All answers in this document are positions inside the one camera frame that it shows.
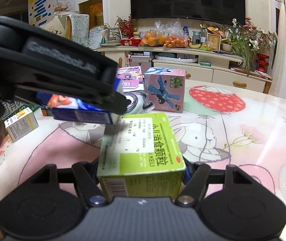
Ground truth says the green medicine box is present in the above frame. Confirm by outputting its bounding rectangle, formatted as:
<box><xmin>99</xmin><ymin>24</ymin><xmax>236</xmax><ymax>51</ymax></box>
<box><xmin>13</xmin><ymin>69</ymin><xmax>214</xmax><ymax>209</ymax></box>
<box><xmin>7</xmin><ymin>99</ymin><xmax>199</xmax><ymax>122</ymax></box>
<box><xmin>97</xmin><ymin>113</ymin><xmax>186</xmax><ymax>201</ymax></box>

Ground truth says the blue white orange box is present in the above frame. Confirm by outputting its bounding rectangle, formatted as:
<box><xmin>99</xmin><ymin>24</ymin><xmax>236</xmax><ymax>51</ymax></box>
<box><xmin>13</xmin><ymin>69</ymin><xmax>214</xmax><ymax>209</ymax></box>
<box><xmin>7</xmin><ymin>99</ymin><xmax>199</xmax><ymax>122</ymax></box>
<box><xmin>37</xmin><ymin>92</ymin><xmax>119</xmax><ymax>125</ymax></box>

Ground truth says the wooden chair with tote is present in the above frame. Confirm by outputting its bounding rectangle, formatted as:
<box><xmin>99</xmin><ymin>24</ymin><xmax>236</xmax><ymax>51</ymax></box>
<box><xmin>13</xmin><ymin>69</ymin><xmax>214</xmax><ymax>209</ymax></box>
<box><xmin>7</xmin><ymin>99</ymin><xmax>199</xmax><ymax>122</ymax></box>
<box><xmin>55</xmin><ymin>12</ymin><xmax>90</xmax><ymax>47</ymax></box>

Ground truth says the white yellow small box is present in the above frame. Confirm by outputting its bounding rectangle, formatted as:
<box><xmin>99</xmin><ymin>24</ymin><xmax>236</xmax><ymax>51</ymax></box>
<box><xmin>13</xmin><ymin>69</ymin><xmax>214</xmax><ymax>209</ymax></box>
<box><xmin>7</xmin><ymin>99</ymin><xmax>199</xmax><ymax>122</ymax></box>
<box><xmin>4</xmin><ymin>108</ymin><xmax>38</xmax><ymax>142</ymax></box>

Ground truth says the white panda robot toy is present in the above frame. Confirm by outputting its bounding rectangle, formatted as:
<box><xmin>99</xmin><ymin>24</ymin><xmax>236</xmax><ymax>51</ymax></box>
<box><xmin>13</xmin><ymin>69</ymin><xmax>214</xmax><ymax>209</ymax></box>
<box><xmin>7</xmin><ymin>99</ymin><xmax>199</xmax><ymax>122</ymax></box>
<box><xmin>124</xmin><ymin>91</ymin><xmax>155</xmax><ymax>114</ymax></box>

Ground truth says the pink dragonfly toy box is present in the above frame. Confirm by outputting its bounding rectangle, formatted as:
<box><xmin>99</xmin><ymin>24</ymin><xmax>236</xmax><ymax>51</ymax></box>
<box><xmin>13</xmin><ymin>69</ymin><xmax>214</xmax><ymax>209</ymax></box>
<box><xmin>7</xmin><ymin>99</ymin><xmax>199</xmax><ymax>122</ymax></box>
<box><xmin>144</xmin><ymin>67</ymin><xmax>186</xmax><ymax>113</ymax></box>

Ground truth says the white TV cabinet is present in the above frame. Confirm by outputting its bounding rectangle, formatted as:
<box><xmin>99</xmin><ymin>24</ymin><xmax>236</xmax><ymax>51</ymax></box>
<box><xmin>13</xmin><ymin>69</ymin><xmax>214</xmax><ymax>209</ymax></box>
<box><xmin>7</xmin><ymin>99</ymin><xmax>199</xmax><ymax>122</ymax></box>
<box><xmin>97</xmin><ymin>46</ymin><xmax>272</xmax><ymax>94</ymax></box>

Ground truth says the red berry plant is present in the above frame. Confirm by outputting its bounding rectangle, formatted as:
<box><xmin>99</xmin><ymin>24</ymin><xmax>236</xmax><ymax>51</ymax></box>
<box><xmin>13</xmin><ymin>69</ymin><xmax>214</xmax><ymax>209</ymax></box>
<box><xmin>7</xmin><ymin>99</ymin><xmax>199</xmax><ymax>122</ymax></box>
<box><xmin>117</xmin><ymin>14</ymin><xmax>136</xmax><ymax>38</ymax></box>

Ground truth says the red gift box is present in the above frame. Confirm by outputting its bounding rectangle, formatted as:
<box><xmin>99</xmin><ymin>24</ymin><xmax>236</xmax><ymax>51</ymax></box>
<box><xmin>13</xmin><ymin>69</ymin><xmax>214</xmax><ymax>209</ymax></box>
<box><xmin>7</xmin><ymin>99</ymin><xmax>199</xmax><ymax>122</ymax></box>
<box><xmin>120</xmin><ymin>37</ymin><xmax>142</xmax><ymax>47</ymax></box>

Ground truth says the pink storage case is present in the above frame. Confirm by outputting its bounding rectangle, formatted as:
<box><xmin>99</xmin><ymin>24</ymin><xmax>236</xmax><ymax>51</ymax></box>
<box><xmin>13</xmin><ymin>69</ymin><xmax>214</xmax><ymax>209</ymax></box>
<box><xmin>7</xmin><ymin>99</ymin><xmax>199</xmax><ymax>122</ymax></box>
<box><xmin>130</xmin><ymin>55</ymin><xmax>154</xmax><ymax>74</ymax></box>

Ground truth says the red vase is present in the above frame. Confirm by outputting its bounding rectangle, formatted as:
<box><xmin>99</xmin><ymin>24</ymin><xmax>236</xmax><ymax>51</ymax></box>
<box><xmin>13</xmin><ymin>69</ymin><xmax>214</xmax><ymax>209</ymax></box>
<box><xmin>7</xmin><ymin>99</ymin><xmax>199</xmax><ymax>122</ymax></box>
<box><xmin>256</xmin><ymin>53</ymin><xmax>270</xmax><ymax>73</ymax></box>

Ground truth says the framed certificate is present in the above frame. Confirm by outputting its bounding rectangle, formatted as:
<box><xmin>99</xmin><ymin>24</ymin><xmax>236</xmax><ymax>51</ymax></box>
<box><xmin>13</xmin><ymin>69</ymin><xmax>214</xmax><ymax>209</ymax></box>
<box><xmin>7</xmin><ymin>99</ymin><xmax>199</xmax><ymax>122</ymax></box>
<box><xmin>207</xmin><ymin>33</ymin><xmax>221</xmax><ymax>51</ymax></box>

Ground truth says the potted flower plant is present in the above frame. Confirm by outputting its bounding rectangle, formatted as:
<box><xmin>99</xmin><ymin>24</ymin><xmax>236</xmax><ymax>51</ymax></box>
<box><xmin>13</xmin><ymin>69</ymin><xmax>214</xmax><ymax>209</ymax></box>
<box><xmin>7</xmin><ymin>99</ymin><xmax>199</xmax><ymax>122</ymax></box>
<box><xmin>221</xmin><ymin>17</ymin><xmax>278</xmax><ymax>74</ymax></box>

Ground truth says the bag of oranges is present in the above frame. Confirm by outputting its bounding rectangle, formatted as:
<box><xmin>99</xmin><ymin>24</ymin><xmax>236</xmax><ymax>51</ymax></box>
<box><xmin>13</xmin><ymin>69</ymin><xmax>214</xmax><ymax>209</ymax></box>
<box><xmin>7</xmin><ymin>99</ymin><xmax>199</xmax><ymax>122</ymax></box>
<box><xmin>140</xmin><ymin>19</ymin><xmax>189</xmax><ymax>48</ymax></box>

